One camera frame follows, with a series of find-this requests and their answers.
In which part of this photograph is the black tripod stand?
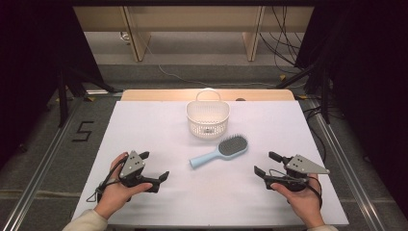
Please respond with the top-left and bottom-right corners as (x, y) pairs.
(57, 64), (125, 129)
(274, 62), (332, 125)

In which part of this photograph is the white plastic basket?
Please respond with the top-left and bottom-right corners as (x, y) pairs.
(186, 89), (231, 140)

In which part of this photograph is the black curtain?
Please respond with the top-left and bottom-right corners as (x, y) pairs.
(0, 0), (106, 169)
(293, 0), (408, 211)

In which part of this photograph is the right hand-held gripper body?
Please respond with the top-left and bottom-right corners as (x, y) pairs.
(271, 154), (331, 193)

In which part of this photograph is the person's right hand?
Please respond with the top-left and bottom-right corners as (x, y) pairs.
(269, 173), (326, 230)

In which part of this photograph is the wooden table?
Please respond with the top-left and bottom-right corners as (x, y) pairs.
(120, 89), (296, 103)

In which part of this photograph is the light blue hairbrush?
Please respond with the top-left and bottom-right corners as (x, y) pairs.
(189, 134), (249, 170)

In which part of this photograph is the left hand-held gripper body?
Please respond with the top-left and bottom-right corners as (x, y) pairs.
(119, 150), (152, 189)

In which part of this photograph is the white floor cable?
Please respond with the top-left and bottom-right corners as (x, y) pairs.
(140, 32), (307, 90)

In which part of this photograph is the beige wooden desk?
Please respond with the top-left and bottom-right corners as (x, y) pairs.
(72, 5), (315, 63)

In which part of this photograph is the bundle of black cables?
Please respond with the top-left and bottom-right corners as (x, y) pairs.
(259, 5), (314, 75)

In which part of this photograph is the white table sheet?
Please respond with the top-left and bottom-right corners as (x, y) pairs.
(71, 100), (350, 227)

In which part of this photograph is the aluminium floor rail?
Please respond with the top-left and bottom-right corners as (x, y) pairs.
(0, 95), (83, 231)
(307, 99), (388, 231)

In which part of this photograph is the person's left hand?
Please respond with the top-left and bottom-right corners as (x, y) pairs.
(93, 152), (154, 221)

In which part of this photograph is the left hand-held gripper cable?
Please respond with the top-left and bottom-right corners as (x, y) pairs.
(86, 156), (129, 204)

